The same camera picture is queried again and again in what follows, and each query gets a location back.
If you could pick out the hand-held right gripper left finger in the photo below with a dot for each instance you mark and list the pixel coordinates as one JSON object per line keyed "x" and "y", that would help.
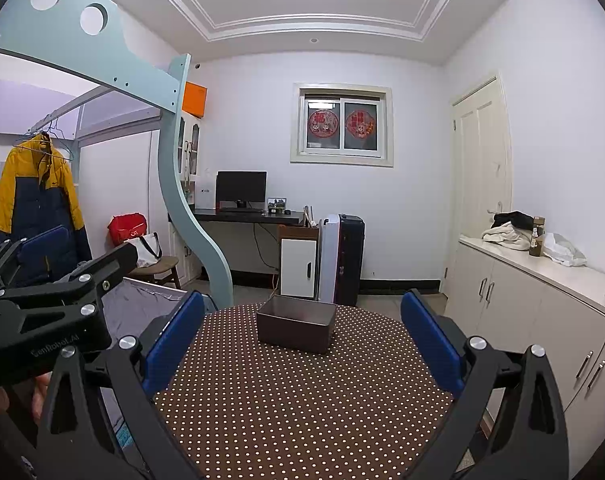
{"x": 175, "y": 340}

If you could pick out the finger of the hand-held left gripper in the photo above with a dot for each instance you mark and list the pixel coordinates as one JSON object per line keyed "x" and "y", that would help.
{"x": 117, "y": 260}
{"x": 47, "y": 252}

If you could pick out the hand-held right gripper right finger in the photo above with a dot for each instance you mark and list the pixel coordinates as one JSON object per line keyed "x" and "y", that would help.
{"x": 432, "y": 340}

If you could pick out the grey storage box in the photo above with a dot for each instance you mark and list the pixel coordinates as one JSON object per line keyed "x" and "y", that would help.
{"x": 295, "y": 332}

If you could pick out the person's left hand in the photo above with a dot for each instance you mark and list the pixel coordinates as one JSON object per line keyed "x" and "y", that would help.
{"x": 42, "y": 395}

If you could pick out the white tote bag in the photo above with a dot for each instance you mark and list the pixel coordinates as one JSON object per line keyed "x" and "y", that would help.
{"x": 147, "y": 252}

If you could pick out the red bag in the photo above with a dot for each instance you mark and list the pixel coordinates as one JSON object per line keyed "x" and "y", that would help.
{"x": 127, "y": 230}

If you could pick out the wooden chair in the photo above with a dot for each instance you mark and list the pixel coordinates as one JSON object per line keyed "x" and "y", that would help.
{"x": 162, "y": 265}

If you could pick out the yellow and navy jacket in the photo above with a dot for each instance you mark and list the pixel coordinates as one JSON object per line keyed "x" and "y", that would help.
{"x": 27, "y": 185}

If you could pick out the cream sideboard cabinet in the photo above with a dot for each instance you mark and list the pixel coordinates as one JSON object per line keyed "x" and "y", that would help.
{"x": 522, "y": 300}

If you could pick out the blue star-print sheet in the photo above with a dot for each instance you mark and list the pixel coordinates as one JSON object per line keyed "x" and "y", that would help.
{"x": 124, "y": 435}

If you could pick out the white carton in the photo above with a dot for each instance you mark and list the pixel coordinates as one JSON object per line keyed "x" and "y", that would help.
{"x": 205, "y": 192}

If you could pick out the black hard suitcase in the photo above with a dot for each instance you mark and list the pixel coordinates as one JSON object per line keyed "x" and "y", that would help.
{"x": 352, "y": 260}

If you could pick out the white garment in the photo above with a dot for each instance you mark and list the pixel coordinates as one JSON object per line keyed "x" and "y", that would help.
{"x": 507, "y": 237}

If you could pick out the white hard suitcase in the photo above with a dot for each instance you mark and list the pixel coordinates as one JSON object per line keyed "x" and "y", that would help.
{"x": 328, "y": 260}

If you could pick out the dark desk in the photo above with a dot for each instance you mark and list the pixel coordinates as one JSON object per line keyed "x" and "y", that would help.
{"x": 242, "y": 217}

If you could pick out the black keyboard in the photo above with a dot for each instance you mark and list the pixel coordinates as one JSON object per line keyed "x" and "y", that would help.
{"x": 242, "y": 209}

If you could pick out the glass-door cupboard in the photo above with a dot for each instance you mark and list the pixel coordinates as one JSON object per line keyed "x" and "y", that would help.
{"x": 192, "y": 145}

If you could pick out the brown bottle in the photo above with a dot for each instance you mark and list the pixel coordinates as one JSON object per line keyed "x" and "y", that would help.
{"x": 536, "y": 245}

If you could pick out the brown polka dot tablecloth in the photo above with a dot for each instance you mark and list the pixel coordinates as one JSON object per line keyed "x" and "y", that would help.
{"x": 307, "y": 410}

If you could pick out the white under-desk cabinet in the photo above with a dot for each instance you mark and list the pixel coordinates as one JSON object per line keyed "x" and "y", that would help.
{"x": 297, "y": 265}

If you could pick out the black computer monitor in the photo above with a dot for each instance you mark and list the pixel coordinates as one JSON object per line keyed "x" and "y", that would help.
{"x": 242, "y": 187}

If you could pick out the black garment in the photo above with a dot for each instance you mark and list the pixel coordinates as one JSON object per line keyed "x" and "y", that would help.
{"x": 515, "y": 219}

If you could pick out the white plastic bag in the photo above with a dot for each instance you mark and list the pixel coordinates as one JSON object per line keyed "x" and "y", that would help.
{"x": 562, "y": 250}

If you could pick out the leaning white frames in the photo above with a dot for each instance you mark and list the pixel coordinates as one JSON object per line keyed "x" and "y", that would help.
{"x": 308, "y": 216}

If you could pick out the cream door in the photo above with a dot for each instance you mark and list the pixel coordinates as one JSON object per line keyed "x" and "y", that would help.
{"x": 482, "y": 170}

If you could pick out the orange box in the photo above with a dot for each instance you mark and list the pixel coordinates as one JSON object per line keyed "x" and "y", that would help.
{"x": 195, "y": 100}

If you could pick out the red window paper cutting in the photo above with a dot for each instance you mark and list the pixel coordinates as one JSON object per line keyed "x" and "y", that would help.
{"x": 322, "y": 124}
{"x": 360, "y": 124}

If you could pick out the white framed window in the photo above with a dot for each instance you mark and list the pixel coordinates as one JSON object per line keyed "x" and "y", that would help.
{"x": 341, "y": 130}

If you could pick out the pale green loft bed frame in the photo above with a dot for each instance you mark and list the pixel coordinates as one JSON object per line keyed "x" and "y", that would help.
{"x": 182, "y": 200}

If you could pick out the desk photo frame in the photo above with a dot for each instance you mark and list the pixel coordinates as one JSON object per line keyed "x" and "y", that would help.
{"x": 277, "y": 206}

